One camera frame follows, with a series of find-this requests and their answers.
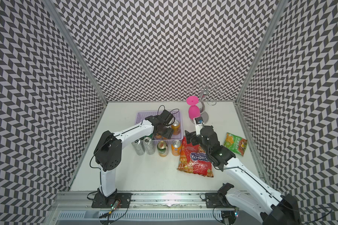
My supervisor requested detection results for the green snack packet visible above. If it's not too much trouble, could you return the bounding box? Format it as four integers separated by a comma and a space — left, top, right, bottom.
224, 133, 247, 156

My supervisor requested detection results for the chrome glass holder stand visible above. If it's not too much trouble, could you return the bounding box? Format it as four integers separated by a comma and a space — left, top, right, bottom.
188, 81, 217, 124

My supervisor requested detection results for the lavender plastic basket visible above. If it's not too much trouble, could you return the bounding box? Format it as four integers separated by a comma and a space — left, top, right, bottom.
134, 109, 185, 147

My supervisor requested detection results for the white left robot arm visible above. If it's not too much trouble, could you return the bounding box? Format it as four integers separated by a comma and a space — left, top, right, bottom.
94, 110, 174, 197

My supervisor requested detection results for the pink plastic wine glass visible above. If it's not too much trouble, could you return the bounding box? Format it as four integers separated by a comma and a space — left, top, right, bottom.
186, 96, 201, 120

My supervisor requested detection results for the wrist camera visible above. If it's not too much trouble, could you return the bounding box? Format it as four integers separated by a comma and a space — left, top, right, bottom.
161, 110, 174, 121
193, 116, 204, 136

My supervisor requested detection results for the red candy bag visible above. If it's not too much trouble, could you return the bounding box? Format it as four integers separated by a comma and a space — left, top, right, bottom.
177, 137, 214, 178

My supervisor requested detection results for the dark green gold-top can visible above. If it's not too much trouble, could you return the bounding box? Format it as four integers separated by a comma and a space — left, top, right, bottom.
157, 141, 168, 157

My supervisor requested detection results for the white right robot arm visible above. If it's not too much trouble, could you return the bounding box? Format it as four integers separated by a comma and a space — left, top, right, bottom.
185, 125, 301, 225

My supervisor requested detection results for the aluminium front rail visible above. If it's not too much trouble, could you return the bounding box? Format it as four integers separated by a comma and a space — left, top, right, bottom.
47, 191, 252, 225

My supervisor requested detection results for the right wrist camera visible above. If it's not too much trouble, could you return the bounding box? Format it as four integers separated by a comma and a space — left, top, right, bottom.
193, 116, 204, 136

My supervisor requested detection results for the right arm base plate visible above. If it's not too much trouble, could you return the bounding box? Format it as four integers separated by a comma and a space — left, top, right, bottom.
205, 193, 234, 209

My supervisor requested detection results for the orange can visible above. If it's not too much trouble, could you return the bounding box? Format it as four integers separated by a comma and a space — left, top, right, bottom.
171, 140, 182, 156
171, 120, 181, 136
155, 134, 162, 140

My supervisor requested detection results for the silver can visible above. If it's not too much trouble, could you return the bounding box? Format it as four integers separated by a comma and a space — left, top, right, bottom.
131, 139, 145, 156
143, 137, 155, 155

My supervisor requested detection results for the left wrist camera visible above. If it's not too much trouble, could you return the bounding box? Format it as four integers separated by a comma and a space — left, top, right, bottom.
161, 110, 174, 121

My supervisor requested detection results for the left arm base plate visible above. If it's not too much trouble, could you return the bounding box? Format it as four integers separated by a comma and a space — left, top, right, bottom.
92, 191, 132, 209

